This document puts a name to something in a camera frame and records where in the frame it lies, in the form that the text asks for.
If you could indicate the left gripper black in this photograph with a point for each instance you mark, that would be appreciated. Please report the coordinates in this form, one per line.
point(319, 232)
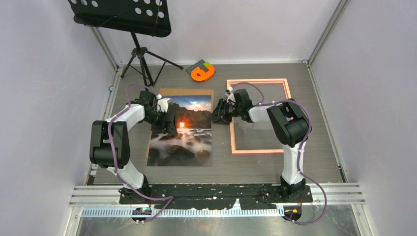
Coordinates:
point(170, 127)

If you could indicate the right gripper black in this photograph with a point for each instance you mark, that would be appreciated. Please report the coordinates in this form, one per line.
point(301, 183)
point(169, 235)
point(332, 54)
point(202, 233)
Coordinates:
point(217, 116)

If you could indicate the landscape sunset photo print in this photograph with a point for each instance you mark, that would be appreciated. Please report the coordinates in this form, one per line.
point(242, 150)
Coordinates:
point(173, 161)

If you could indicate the pink wooden picture frame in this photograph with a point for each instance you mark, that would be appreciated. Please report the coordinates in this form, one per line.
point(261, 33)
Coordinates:
point(230, 84)

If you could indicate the brown cardboard backing board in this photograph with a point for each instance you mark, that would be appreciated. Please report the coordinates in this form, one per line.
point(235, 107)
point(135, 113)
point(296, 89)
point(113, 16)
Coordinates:
point(185, 92)

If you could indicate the transparent acrylic sheet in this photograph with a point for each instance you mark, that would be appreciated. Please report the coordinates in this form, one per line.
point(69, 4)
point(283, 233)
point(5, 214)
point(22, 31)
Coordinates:
point(259, 135)

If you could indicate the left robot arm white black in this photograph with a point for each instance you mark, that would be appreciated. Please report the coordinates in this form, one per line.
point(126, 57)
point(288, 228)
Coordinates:
point(110, 145)

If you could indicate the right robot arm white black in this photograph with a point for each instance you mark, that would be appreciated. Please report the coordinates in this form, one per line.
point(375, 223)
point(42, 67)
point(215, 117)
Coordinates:
point(291, 126)

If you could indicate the orange tape dispenser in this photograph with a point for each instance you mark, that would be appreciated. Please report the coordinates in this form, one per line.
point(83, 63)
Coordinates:
point(200, 75)

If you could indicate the grey lego plate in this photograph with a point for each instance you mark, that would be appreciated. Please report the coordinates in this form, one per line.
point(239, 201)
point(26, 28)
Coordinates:
point(200, 65)

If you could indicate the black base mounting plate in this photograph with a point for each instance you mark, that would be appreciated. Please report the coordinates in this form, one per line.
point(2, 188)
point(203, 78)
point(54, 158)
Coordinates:
point(213, 196)

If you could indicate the black music stand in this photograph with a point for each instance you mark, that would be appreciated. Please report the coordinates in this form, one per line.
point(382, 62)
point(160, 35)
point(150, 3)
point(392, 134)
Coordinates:
point(146, 17)

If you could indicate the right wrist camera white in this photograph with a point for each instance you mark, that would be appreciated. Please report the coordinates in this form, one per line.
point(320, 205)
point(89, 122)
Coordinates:
point(230, 96)

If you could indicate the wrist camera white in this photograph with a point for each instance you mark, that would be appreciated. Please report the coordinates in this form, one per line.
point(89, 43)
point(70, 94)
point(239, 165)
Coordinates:
point(230, 96)
point(163, 103)

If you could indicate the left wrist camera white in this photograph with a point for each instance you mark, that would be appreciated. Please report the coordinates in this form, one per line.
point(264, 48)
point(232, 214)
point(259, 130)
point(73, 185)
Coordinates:
point(163, 103)

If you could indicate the aluminium rail front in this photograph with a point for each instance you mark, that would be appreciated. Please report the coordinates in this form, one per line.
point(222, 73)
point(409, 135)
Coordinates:
point(101, 201)

